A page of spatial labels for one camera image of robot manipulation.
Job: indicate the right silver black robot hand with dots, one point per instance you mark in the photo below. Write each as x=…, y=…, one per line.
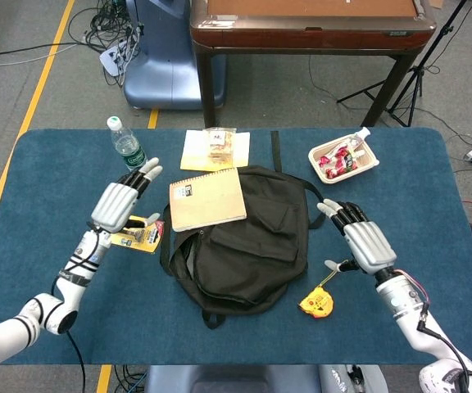
x=369, y=245

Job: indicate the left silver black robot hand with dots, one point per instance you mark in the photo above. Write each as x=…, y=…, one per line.
x=113, y=204

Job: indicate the brown spiral notebook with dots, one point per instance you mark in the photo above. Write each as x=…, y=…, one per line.
x=209, y=200

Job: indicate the black fabric backpack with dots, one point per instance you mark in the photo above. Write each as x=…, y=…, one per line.
x=244, y=262

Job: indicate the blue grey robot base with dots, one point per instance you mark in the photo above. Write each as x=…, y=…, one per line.
x=166, y=69

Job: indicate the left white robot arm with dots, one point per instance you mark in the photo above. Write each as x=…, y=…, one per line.
x=47, y=313

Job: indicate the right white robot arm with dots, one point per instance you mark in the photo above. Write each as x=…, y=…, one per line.
x=408, y=311

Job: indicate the razor in blister pack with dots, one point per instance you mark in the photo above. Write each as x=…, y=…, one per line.
x=146, y=239

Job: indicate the clear plastic water bottle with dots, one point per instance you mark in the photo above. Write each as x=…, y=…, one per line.
x=129, y=149

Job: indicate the yellow tape measure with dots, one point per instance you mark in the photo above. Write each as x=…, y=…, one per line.
x=318, y=305

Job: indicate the white snack tray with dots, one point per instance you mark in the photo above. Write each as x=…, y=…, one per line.
x=367, y=161

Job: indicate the red snack packets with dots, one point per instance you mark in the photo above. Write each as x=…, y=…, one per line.
x=336, y=163

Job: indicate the pale yellow paper pad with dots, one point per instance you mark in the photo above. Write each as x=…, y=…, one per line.
x=193, y=153

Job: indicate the white squeeze pouch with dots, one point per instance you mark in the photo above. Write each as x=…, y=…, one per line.
x=359, y=139

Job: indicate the blue table cloth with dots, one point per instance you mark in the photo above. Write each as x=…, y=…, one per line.
x=137, y=327

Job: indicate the black tripod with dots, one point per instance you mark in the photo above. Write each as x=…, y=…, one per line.
x=412, y=86

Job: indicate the grey robot torso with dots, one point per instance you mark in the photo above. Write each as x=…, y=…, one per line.
x=236, y=378

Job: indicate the brown mahjong table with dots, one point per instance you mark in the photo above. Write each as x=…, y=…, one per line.
x=309, y=39

